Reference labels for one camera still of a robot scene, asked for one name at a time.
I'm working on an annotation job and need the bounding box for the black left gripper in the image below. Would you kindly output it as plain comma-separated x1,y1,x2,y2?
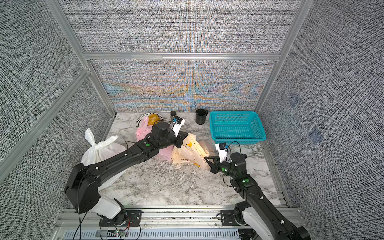
157,130,188,150

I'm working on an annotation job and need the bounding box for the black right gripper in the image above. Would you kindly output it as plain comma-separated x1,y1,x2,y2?
205,156,239,181

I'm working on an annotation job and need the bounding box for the cream banana print plastic bag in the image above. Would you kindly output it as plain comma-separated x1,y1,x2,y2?
171,134,215,170

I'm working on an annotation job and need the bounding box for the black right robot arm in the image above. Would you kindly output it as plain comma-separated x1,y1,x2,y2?
205,153,311,240

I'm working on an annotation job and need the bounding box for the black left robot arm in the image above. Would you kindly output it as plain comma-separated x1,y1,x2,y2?
64,119,188,224

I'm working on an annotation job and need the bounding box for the pink plastic bag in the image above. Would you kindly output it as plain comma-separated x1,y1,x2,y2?
136,118,174,162

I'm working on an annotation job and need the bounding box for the white plastic bag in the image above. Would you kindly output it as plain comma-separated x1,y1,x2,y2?
80,127,127,192

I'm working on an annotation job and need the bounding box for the glass herb spice jar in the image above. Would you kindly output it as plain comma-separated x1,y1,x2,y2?
170,111,177,123

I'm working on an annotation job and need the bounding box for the patterned plate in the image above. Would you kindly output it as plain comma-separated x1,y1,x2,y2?
136,112,164,128

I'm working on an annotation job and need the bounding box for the yellow food on plate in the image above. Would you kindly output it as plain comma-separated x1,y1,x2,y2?
148,114,162,126

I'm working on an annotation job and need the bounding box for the black cylindrical cup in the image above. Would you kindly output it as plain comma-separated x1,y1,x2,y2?
195,109,208,125

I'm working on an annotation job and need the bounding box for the teal plastic basket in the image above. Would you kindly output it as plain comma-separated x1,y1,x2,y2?
209,111,267,145

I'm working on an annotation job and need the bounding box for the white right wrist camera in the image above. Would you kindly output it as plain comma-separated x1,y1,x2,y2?
215,143,228,163

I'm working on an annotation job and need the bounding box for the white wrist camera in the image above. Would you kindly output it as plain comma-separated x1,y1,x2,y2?
215,143,228,163
172,116,185,137

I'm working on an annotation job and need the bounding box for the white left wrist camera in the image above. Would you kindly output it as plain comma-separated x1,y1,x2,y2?
172,116,185,137

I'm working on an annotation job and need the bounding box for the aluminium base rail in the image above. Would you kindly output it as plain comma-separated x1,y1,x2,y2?
50,205,285,240

